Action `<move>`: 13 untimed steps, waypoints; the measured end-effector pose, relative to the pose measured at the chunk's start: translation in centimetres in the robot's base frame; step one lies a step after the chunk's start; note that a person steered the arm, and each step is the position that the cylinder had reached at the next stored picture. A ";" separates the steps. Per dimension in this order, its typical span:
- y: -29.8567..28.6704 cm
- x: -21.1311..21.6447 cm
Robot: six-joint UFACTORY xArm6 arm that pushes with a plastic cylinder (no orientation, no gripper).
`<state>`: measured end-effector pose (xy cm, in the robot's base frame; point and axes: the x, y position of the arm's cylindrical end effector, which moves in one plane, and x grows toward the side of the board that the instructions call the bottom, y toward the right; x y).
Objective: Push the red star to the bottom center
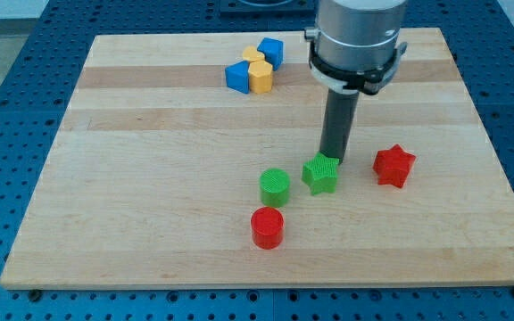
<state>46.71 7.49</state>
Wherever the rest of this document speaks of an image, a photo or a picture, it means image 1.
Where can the black white tool mount collar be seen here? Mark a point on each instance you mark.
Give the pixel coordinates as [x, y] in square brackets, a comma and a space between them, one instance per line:
[354, 63]

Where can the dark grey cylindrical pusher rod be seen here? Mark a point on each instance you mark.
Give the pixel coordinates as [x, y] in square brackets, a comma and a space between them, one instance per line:
[337, 124]

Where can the red star block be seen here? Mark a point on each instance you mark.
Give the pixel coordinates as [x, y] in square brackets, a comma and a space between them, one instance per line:
[393, 166]

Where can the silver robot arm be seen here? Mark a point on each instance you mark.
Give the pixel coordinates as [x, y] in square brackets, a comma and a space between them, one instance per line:
[345, 17]

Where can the green star block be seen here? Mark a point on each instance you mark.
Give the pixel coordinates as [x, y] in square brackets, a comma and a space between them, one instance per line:
[320, 174]

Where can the yellow hexagon block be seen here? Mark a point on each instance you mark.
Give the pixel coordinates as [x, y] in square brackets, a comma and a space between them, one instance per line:
[260, 77]

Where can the blue block far right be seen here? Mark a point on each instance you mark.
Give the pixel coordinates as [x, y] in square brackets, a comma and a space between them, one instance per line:
[273, 49]

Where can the blue block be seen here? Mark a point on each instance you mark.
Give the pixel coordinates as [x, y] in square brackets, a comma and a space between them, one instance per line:
[237, 77]
[273, 49]

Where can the green cylinder block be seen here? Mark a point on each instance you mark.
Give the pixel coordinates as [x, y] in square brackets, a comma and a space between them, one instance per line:
[274, 187]

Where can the yellow heart block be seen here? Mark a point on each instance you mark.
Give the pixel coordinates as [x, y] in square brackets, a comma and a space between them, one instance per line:
[252, 54]

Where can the blue block near left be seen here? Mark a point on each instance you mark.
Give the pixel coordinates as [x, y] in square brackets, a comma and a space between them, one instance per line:
[237, 77]

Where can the red cylinder block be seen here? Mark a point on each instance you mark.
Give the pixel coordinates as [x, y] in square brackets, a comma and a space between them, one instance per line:
[267, 226]

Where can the wooden board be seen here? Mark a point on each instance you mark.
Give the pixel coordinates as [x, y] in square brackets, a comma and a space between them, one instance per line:
[153, 177]

